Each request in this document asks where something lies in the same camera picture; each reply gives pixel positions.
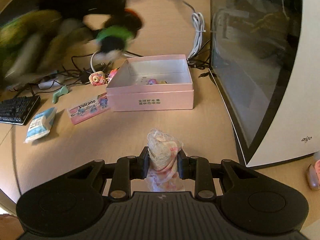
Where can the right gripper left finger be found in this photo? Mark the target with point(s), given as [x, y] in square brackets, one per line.
[144, 162]

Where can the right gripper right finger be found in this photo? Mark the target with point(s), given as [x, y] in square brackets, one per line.
[183, 165]

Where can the crinkled plastic snack wrapper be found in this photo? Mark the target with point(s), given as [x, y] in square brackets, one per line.
[163, 174]

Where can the teal hand crank toy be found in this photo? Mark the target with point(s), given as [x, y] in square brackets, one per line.
[62, 91]

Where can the blue white mask packet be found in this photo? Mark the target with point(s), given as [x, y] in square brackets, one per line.
[41, 125]

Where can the red haired doll green dress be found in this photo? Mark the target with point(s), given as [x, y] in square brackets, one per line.
[118, 32]

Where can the white power strip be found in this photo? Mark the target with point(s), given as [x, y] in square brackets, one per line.
[50, 82]

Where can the black mechanical keyboard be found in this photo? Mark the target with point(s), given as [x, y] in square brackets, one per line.
[17, 111]

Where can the pink cardboard box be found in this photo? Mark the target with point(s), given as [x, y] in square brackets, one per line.
[151, 83]

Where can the white computer case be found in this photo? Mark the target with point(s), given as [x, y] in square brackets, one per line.
[265, 62]

